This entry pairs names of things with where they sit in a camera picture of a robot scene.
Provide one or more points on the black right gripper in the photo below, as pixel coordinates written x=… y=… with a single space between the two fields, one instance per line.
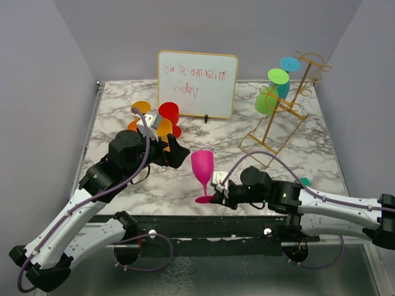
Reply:
x=229 y=201

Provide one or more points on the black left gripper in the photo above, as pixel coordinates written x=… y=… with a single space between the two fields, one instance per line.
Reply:
x=174 y=158

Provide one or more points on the pink wine glass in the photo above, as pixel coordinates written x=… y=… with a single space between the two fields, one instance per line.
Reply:
x=202 y=163

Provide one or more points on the yellow wine glass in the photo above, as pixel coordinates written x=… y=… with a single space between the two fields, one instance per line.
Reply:
x=143 y=106
x=164 y=129

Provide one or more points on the red wine glass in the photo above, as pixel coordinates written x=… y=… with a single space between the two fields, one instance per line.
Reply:
x=170 y=111

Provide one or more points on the orange wine glass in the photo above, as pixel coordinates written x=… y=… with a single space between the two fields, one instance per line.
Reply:
x=133 y=125

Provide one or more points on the gold wire glass rack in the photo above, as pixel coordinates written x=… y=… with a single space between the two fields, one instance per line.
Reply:
x=274 y=131

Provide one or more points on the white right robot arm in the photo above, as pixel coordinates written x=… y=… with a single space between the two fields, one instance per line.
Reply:
x=310 y=212

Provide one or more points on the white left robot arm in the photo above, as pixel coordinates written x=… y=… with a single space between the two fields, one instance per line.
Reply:
x=48 y=260

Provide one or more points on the green wine glass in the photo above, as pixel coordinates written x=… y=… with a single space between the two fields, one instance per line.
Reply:
x=266 y=100

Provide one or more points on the teal wine glass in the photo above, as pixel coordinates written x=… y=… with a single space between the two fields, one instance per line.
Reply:
x=279 y=77

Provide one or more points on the clear tape roll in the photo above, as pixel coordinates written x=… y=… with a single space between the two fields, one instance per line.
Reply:
x=138 y=178

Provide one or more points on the yellow framed whiteboard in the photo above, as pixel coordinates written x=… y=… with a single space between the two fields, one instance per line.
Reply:
x=200 y=84

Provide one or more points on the green grey eraser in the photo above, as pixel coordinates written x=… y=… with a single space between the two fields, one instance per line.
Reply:
x=305 y=181

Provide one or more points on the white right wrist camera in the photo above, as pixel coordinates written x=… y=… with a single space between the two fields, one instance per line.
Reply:
x=218 y=182

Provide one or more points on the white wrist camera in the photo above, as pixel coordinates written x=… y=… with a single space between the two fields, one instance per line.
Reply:
x=152 y=119
x=218 y=182

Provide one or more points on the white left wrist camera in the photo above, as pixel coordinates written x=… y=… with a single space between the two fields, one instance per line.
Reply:
x=152 y=119

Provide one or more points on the black front mounting rail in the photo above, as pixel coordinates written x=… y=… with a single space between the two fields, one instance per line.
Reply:
x=209 y=236

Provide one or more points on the aluminium left side rail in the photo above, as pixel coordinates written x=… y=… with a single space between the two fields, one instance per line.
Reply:
x=92 y=119

